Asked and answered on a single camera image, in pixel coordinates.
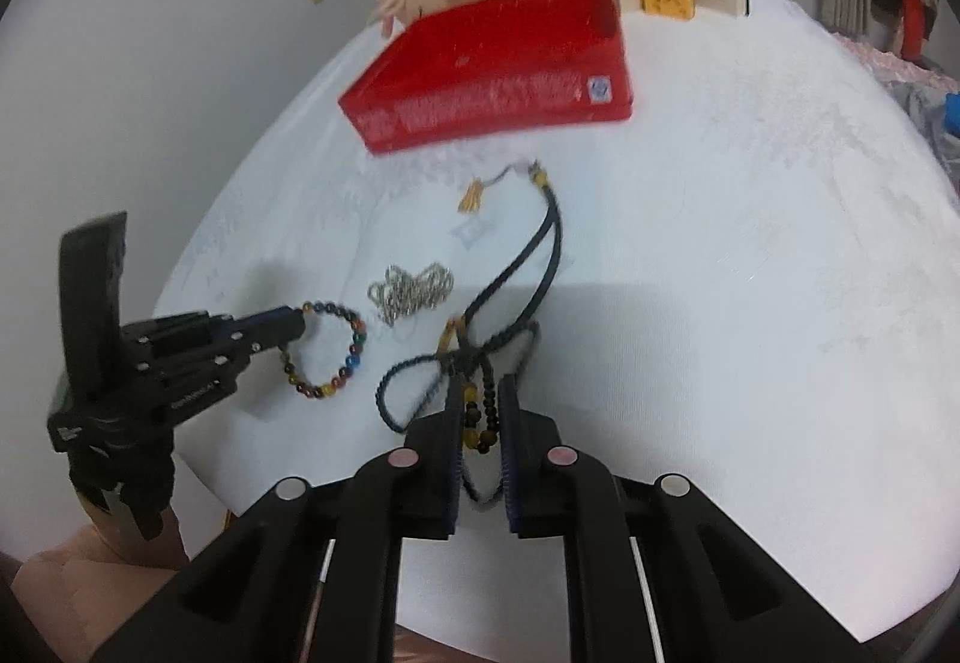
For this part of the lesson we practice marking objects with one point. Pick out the pink floral quilt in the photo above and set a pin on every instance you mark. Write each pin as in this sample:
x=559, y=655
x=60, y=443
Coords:
x=885, y=63

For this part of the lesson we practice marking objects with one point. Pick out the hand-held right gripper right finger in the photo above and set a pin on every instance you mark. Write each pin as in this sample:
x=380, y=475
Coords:
x=510, y=453

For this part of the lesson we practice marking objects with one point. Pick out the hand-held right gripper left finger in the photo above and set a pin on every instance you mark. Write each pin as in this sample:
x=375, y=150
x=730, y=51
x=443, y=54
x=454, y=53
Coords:
x=454, y=453

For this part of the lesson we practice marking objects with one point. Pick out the person's left hand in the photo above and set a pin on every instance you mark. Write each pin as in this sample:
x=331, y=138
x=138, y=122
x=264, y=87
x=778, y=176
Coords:
x=90, y=580

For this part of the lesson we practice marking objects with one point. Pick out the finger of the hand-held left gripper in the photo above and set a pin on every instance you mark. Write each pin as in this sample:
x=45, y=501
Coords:
x=270, y=344
x=270, y=322

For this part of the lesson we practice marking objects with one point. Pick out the red fire extinguisher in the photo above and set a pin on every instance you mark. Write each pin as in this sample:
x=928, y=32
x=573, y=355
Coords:
x=916, y=22

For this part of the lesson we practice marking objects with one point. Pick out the blue quilted cloth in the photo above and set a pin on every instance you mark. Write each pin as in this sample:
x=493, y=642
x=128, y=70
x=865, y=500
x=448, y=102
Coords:
x=952, y=115

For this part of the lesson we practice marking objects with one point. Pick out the large red tin box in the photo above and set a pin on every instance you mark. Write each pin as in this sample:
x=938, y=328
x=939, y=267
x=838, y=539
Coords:
x=487, y=78

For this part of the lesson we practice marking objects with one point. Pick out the grey cloth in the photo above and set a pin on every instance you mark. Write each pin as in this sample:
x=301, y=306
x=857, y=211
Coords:
x=930, y=108

